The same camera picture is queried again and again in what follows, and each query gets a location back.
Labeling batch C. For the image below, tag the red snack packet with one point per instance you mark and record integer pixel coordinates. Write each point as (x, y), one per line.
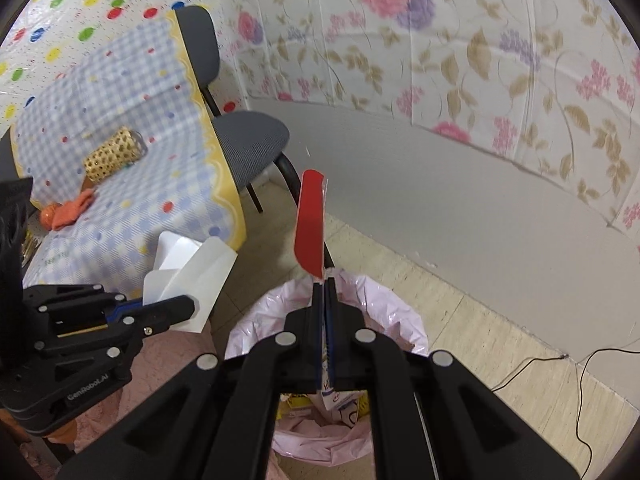
(310, 220)

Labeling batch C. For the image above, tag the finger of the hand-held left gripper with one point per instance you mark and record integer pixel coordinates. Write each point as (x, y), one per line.
(165, 310)
(75, 296)

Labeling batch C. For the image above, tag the blue white sachet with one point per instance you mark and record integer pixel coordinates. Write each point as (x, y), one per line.
(347, 402)

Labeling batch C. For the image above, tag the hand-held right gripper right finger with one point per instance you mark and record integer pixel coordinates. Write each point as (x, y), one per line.
(332, 320)

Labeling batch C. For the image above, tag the floral print plastic sheet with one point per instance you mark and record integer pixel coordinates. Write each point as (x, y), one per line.
(450, 60)

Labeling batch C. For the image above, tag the balloon print plastic sheet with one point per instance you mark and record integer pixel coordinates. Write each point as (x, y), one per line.
(60, 15)

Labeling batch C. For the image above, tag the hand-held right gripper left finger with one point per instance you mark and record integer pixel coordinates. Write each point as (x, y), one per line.
(318, 310)

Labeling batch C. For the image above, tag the blue yellow checkered cloth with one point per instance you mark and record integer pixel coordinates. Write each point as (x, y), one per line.
(150, 125)

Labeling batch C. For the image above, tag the orange cloth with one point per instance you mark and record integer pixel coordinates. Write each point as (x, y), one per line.
(72, 210)

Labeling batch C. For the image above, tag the pink trash bag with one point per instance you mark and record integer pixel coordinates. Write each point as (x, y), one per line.
(380, 310)

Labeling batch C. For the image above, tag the grey padded chair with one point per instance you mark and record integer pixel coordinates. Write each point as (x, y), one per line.
(250, 140)

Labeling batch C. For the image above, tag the large clear yellow-label packet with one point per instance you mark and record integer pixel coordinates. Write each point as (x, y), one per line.
(297, 402)

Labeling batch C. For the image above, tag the woven dotted tube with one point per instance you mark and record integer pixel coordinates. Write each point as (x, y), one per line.
(112, 155)

